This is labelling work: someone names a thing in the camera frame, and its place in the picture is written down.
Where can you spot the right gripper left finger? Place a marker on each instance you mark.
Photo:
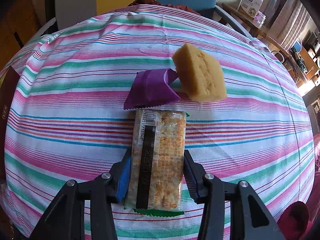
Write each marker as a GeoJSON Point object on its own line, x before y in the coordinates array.
{"type": "Point", "coordinates": [120, 172]}

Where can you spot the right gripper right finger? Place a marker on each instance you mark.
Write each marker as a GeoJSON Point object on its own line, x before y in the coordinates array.
{"type": "Point", "coordinates": [194, 177]}

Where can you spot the small yellow sponge wedge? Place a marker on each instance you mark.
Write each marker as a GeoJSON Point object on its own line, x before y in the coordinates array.
{"type": "Point", "coordinates": [200, 74]}

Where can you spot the striped bed sheet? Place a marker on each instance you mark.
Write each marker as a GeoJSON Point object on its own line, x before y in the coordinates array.
{"type": "Point", "coordinates": [67, 122]}

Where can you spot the red fleece sleeve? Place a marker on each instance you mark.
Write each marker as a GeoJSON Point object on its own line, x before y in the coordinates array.
{"type": "Point", "coordinates": [294, 221]}

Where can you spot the gold metal tin box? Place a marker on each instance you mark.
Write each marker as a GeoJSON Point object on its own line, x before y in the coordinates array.
{"type": "Point", "coordinates": [9, 81]}

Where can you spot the wooden bedside desk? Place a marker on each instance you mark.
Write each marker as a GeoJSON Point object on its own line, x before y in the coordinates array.
{"type": "Point", "coordinates": [258, 29]}

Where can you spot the maroon cloth by headboard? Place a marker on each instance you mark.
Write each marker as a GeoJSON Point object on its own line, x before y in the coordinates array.
{"type": "Point", "coordinates": [154, 2]}

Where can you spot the white appliance box on desk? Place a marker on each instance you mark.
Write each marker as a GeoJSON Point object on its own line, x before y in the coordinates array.
{"type": "Point", "coordinates": [250, 7]}

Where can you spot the wooden wardrobe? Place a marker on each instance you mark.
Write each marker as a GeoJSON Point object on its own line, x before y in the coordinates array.
{"type": "Point", "coordinates": [19, 23]}

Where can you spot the pink patterned curtain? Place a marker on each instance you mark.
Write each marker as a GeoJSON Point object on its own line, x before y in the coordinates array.
{"type": "Point", "coordinates": [286, 20]}

